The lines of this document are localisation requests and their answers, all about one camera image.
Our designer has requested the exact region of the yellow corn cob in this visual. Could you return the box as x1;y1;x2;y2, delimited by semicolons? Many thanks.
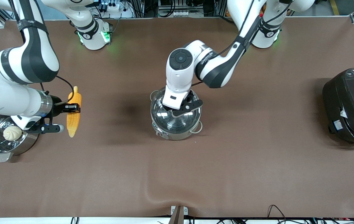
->
67;86;82;138

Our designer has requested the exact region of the glass pot lid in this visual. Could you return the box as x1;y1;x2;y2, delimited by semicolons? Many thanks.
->
151;90;202;133

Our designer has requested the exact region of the stainless steel cooking pot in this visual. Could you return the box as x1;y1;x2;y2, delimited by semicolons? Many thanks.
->
150;88;203;141

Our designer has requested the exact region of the white steamed bun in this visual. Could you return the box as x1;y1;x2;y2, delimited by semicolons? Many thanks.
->
3;126;23;141

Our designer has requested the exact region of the brown table mat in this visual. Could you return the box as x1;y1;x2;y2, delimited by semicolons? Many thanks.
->
0;17;354;218

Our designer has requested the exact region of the white power strip with plugs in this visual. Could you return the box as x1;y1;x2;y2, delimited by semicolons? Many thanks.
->
102;1;134;18

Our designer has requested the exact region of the black rice cooker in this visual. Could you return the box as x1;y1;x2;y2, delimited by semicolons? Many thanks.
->
322;67;354;147

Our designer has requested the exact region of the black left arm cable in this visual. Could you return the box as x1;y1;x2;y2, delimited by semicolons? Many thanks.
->
192;0;291;87

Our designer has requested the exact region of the metal table edge bracket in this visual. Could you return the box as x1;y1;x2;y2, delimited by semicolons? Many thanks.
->
168;205;189;224

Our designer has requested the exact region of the black looped floor cable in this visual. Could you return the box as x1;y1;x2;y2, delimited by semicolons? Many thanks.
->
267;204;287;222

